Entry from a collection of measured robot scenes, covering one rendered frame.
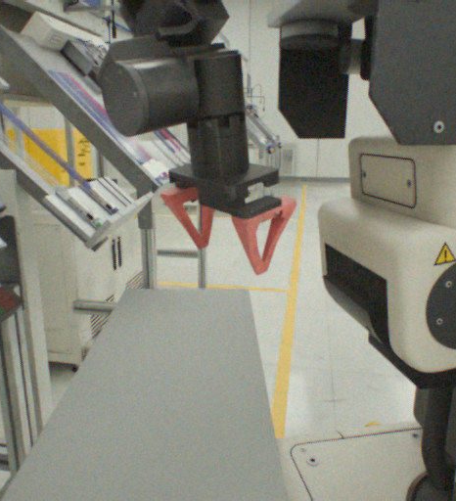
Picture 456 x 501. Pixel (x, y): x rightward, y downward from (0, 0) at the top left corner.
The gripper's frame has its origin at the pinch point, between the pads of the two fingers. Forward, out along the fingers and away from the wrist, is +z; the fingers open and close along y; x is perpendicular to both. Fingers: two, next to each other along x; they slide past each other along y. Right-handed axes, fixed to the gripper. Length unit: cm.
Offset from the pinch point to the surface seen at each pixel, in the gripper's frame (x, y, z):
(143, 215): 35, -87, 27
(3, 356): -20, -42, 25
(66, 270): 15, -112, 47
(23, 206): -4, -62, 7
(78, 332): 12, -108, 70
